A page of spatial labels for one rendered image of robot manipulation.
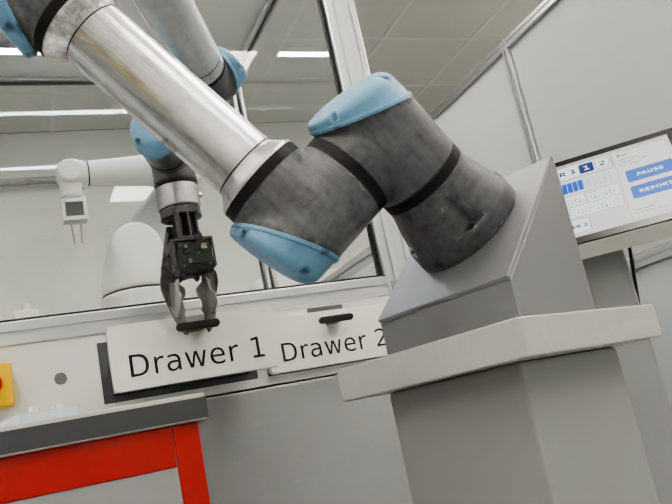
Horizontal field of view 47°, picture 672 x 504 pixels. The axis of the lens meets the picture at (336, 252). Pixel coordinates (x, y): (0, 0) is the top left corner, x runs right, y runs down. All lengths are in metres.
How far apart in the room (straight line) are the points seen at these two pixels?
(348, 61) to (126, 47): 1.01
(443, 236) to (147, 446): 0.41
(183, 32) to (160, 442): 0.58
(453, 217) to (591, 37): 2.02
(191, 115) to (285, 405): 0.80
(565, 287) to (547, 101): 2.17
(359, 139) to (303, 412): 0.80
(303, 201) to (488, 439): 0.32
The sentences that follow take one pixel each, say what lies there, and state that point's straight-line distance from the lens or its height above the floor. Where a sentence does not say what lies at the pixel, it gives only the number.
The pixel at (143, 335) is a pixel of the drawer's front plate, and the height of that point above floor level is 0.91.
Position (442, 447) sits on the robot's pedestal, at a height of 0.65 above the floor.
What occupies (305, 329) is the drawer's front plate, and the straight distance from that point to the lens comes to 1.56.
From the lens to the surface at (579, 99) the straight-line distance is 2.91.
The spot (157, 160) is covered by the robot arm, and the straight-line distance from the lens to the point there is 1.29.
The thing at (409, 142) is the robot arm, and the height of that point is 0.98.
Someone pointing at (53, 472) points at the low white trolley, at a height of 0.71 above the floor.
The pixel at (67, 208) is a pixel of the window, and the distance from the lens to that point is 1.57.
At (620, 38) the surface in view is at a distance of 2.78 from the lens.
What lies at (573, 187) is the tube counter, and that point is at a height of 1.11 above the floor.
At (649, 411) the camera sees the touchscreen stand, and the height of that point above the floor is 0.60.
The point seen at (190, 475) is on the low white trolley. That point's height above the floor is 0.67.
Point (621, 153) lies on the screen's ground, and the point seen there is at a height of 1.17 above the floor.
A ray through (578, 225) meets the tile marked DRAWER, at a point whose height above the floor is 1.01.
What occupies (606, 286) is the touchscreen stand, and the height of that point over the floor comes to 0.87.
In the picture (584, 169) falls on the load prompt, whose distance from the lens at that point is 1.88.
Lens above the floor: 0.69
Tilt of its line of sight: 13 degrees up
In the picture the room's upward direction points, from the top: 12 degrees counter-clockwise
